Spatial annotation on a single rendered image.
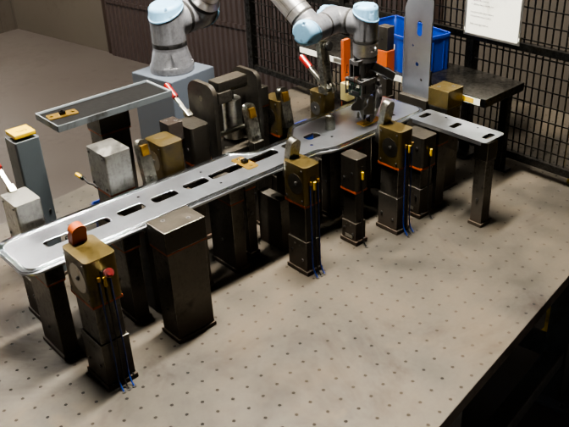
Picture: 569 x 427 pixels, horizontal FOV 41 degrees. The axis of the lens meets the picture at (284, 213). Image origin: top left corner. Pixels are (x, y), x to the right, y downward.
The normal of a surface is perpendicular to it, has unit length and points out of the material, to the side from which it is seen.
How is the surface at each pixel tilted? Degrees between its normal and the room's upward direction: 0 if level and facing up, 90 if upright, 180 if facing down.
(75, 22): 90
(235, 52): 90
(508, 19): 90
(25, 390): 0
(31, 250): 0
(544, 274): 0
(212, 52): 90
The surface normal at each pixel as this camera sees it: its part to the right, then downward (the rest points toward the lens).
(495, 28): -0.75, 0.36
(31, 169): 0.66, 0.34
